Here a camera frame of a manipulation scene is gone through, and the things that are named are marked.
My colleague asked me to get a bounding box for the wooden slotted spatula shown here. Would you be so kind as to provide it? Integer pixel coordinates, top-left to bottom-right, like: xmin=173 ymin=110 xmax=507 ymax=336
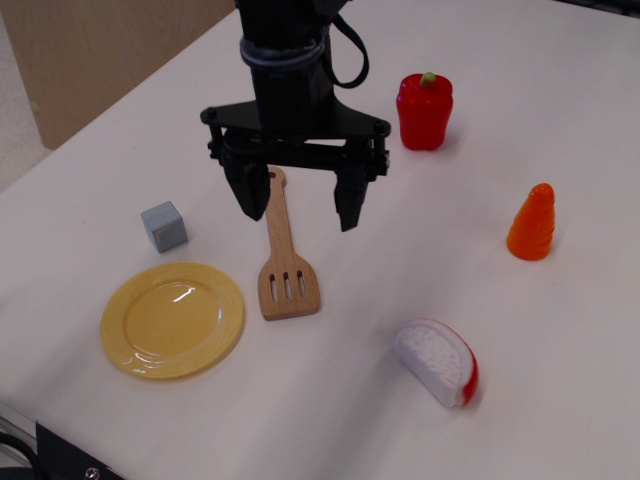
xmin=257 ymin=167 xmax=321 ymax=321

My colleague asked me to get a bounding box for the grey blue cube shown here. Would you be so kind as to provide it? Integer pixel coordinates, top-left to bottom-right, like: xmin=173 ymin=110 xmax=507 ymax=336
xmin=140 ymin=201 xmax=188 ymax=253

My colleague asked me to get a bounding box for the orange toy carrot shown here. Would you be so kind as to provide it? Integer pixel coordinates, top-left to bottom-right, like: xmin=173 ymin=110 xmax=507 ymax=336
xmin=506 ymin=183 xmax=555 ymax=261

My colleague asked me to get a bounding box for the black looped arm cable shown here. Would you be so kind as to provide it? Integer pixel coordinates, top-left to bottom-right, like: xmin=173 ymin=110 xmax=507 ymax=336
xmin=322 ymin=13 xmax=371 ymax=90

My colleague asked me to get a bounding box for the black cable at corner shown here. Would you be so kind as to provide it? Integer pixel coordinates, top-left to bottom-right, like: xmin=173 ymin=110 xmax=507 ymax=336
xmin=0 ymin=429 xmax=39 ymax=480

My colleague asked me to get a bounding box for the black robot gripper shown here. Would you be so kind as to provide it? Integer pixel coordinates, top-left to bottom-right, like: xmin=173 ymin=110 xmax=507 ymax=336
xmin=200 ymin=64 xmax=390 ymax=232

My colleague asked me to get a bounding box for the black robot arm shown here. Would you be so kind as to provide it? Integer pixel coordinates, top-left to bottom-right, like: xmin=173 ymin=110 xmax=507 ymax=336
xmin=200 ymin=1 xmax=391 ymax=231

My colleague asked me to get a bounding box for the black corner bracket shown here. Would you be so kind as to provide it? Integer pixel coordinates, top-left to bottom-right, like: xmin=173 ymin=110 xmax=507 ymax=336
xmin=35 ymin=423 xmax=125 ymax=480

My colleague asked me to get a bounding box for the yellow plastic plate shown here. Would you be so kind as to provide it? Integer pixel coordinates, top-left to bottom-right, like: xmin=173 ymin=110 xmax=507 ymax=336
xmin=100 ymin=262 xmax=245 ymax=380

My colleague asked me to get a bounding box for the wooden cabinet panel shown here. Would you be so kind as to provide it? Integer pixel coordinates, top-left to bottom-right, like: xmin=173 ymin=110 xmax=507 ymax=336
xmin=1 ymin=1 xmax=235 ymax=149

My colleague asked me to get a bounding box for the red toy bell pepper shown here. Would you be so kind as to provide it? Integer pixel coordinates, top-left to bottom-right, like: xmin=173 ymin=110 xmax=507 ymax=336
xmin=396 ymin=72 xmax=454 ymax=151

